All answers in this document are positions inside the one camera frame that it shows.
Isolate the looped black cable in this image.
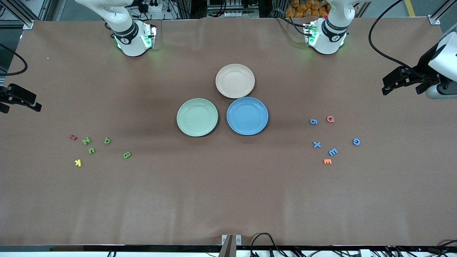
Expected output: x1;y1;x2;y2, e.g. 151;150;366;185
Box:
250;233;282;257

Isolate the beige round plate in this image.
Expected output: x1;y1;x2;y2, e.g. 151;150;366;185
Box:
215;64;256;99

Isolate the blue round plate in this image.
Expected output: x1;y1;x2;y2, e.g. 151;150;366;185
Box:
226;97;269;136

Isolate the dark equipment rack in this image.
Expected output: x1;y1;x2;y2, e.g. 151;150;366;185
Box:
206;0;260;18

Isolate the orange mesh bag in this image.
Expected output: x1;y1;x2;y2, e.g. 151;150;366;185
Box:
286;0;331;18

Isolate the aluminium frame profile with bracket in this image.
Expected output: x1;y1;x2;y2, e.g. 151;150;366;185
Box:
428;0;457;25
0;0;35;30

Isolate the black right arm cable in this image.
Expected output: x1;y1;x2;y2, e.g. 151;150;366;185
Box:
0;45;28;77

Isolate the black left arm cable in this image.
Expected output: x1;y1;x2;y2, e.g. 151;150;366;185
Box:
368;0;429;74

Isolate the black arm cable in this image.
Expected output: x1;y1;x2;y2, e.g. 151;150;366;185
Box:
368;0;429;74
0;45;28;77

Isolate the brown table cover sheet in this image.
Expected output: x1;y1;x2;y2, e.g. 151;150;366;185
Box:
0;17;457;247

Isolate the small metal bracket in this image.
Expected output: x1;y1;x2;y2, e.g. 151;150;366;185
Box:
221;235;242;247

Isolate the green round plate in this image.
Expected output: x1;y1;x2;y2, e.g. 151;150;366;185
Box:
176;98;219;137

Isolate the grey camera pole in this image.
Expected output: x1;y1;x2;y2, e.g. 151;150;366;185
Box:
218;235;233;257

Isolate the plain aluminium frame profile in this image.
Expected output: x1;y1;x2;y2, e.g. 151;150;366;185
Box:
37;0;54;21

